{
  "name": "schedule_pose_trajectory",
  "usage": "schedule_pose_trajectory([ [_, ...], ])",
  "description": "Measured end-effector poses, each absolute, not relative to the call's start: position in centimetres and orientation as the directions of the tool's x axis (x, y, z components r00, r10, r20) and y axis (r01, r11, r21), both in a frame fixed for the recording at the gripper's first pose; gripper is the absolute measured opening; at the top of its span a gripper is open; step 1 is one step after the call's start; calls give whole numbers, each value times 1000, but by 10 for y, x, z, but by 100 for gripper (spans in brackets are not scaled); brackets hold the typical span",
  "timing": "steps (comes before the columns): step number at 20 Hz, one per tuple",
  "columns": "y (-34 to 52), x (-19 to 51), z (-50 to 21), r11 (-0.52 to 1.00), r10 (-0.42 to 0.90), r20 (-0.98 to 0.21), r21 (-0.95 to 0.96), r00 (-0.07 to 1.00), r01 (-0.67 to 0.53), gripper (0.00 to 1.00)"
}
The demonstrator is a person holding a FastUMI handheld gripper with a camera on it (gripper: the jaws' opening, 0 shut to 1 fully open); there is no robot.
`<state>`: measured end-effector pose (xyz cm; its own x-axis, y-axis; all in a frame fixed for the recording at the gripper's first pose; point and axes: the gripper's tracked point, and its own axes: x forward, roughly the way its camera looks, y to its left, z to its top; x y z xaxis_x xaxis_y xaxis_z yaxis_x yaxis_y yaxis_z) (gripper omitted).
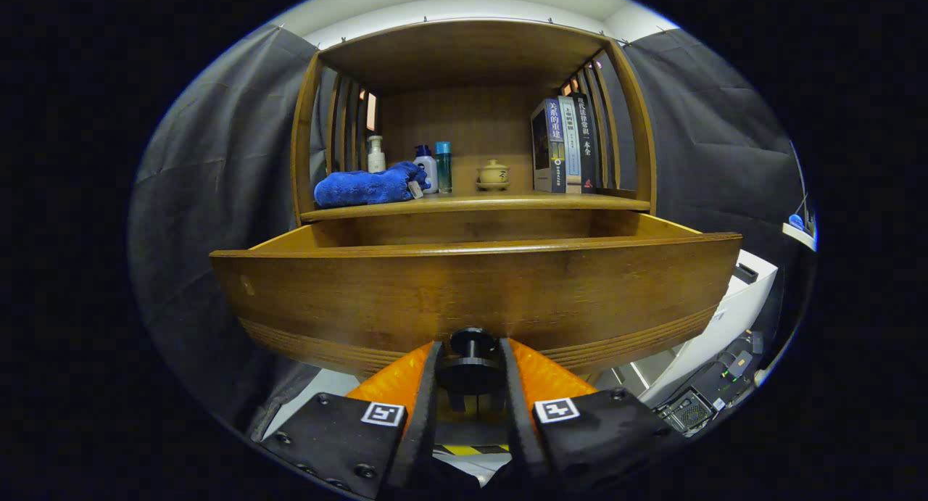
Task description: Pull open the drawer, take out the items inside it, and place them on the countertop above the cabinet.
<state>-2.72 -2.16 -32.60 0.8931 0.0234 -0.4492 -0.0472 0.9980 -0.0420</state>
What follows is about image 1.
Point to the small blue object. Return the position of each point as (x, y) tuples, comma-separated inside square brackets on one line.
[(796, 222)]

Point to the white wall shelf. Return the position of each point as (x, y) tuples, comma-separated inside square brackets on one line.
[(801, 236)]

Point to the blue fluffy towel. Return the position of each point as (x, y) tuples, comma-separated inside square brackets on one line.
[(362, 188)]

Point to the wooden countertop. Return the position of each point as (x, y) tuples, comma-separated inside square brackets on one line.
[(493, 202)]

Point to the beige lidded teacup with saucer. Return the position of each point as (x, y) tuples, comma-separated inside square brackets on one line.
[(493, 175)]

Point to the white pump bottle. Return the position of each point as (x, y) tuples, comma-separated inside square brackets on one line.
[(376, 160)]

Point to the wooden drawer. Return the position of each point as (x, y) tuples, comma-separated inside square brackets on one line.
[(471, 298)]

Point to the black electronics box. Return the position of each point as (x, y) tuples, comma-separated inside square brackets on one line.
[(689, 414)]

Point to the small black block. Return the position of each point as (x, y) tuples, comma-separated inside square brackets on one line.
[(746, 273)]

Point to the grey book with blue spine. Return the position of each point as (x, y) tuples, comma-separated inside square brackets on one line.
[(555, 146)]

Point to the wooden cabinet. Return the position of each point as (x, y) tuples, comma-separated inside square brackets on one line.
[(471, 59)]

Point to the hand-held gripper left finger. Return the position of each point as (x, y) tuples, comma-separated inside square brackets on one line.
[(426, 414)]

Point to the black drawer knob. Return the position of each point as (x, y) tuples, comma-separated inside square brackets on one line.
[(470, 374)]

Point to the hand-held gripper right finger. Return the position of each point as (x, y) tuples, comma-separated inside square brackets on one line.
[(516, 421)]

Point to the clear teal bottle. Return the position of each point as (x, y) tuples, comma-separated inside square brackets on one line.
[(444, 167)]

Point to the white table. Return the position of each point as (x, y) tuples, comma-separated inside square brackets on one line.
[(732, 312)]

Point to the yellow black hazard tape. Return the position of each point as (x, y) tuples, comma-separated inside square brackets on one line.
[(471, 449)]

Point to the white bottle with blue cap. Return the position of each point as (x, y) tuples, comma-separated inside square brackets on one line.
[(429, 171)]

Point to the black book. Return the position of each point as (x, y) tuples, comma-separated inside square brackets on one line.
[(586, 146)]

